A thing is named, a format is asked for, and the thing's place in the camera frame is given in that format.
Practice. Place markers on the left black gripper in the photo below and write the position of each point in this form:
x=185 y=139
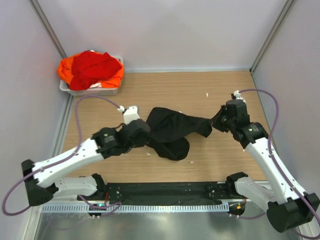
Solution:
x=142 y=143

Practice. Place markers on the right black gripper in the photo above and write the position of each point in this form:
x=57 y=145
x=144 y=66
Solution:
x=215 y=120

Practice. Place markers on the black t shirt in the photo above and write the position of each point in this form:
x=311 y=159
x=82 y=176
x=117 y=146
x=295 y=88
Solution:
x=168 y=131

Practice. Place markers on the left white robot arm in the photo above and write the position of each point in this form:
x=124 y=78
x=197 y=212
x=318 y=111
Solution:
x=48 y=179

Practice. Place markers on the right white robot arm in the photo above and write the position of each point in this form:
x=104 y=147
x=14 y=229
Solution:
x=287 y=204

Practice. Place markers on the white plastic basket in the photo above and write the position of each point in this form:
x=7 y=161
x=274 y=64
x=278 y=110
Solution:
x=100 y=91

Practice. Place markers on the red t shirt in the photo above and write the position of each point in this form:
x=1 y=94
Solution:
x=92 y=70

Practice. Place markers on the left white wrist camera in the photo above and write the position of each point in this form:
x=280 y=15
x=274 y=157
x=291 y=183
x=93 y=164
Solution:
x=129 y=114

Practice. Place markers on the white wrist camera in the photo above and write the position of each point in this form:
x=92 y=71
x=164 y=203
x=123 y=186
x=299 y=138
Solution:
x=129 y=114
x=236 y=95

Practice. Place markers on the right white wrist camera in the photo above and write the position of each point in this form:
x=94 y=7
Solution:
x=236 y=95

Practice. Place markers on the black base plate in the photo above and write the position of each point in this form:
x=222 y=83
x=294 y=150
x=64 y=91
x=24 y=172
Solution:
x=165 y=193

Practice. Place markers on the perforated metal cable rail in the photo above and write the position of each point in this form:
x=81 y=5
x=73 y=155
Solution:
x=84 y=208

